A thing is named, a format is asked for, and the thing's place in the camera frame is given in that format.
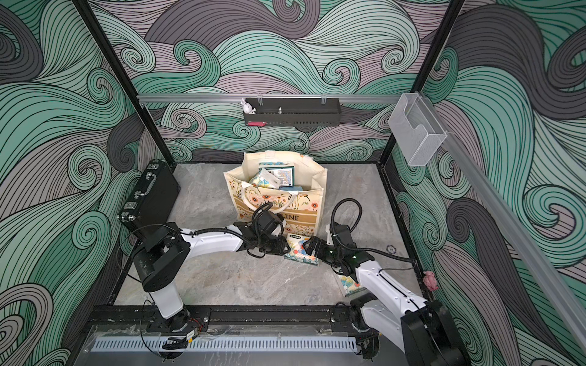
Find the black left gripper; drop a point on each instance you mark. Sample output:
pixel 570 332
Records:
pixel 280 249

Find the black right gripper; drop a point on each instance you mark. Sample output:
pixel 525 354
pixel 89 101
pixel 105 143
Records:
pixel 320 252

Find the elephant print tissue pack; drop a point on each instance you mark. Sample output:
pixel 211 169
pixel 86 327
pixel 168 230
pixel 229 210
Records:
pixel 297 251
pixel 265 179
pixel 348 286

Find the light blue puppy tissue pack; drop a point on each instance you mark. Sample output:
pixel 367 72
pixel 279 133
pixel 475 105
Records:
pixel 291 188

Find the floral canvas tote bag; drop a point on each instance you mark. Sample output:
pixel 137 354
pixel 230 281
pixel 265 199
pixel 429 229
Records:
pixel 302 211

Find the green barcode tissue pack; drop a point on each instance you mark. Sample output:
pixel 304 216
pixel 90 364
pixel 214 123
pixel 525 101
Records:
pixel 284 171

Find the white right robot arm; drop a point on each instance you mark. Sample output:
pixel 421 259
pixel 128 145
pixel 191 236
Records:
pixel 423 330

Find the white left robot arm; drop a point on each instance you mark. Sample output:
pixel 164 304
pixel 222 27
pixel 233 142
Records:
pixel 163 253

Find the pink plush toy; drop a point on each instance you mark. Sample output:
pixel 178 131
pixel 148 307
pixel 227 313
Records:
pixel 430 281

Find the pink item on shelf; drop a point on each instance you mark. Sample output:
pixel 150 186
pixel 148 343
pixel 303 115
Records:
pixel 256 124

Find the black carrying case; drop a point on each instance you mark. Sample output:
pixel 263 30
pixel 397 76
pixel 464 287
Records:
pixel 150 202

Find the white rabbit figurine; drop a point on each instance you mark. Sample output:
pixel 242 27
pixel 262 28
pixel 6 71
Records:
pixel 247 107

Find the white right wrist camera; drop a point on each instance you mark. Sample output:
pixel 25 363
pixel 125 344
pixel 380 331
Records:
pixel 330 238

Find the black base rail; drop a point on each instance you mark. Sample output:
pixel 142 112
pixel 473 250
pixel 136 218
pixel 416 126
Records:
pixel 336 318

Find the black wall shelf tray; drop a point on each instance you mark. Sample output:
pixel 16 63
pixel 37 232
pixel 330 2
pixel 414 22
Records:
pixel 295 112

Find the clear acrylic wall holder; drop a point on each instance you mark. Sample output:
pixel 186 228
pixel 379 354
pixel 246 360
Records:
pixel 417 129

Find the white slotted cable duct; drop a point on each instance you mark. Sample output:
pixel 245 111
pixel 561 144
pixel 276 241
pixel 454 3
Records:
pixel 230 344

